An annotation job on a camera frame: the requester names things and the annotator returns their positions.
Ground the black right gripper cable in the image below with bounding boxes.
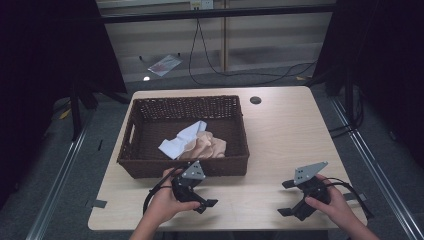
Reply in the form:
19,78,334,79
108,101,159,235
321,177,375,220

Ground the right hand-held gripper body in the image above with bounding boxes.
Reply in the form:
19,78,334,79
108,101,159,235
293,161,332,222

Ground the grey tape strip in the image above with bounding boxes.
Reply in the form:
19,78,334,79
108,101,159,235
85,198,108,210

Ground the metal floor rail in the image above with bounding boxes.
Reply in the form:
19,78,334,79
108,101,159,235
25,109,98,240
328,94,424,240

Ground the black floor cable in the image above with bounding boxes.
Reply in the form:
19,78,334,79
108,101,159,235
187,18,318,87

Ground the person's right hand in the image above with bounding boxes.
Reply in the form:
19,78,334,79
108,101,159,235
304,173,355,223

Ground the white wall socket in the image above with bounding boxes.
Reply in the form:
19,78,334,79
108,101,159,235
189,0,214,10

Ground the black metal stand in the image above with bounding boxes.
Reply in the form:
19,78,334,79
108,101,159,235
328,69,366,139
68,76,99,142

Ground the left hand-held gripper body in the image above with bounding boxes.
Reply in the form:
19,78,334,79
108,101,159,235
171,160,207,203

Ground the beige cloth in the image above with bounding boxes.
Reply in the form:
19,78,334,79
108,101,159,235
177,130,228,161

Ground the brown wicker basket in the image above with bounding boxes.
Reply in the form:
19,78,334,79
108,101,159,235
116,94,251,180

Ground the black curtain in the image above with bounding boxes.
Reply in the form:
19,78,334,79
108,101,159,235
0,0,128,211
313,0,424,171

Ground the black horizontal bar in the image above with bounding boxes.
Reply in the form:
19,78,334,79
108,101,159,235
99,3,338,24

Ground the person's left hand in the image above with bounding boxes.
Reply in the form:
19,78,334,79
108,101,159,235
145,167,202,226

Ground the clear plastic bag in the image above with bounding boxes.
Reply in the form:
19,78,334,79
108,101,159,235
147,54,184,78

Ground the white cloth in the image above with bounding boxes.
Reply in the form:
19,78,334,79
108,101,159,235
157,119,208,161

